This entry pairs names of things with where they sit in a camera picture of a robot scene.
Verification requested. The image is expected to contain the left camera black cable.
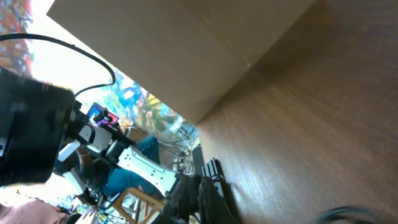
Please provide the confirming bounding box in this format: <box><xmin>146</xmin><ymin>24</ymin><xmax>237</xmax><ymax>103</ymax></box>
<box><xmin>0</xmin><ymin>32</ymin><xmax>116</xmax><ymax>97</ymax></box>

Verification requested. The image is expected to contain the seated person in jeans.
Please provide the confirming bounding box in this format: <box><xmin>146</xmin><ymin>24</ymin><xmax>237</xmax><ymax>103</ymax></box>
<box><xmin>76</xmin><ymin>135</ymin><xmax>162</xmax><ymax>198</ymax></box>

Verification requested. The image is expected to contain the thick black USB cable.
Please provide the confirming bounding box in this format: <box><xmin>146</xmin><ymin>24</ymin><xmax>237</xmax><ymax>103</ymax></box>
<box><xmin>315</xmin><ymin>205</ymin><xmax>385</xmax><ymax>224</ymax></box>

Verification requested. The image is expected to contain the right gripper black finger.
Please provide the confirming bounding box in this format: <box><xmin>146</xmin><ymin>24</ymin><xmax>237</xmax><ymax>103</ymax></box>
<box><xmin>152</xmin><ymin>175</ymin><xmax>243</xmax><ymax>224</ymax></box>

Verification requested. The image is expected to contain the wooden chair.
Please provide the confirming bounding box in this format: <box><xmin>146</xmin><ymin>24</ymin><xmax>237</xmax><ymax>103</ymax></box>
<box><xmin>112</xmin><ymin>188</ymin><xmax>165</xmax><ymax>224</ymax></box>

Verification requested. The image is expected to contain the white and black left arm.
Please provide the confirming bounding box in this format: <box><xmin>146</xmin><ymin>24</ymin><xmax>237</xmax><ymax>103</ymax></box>
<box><xmin>55</xmin><ymin>108</ymin><xmax>184</xmax><ymax>197</ymax></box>

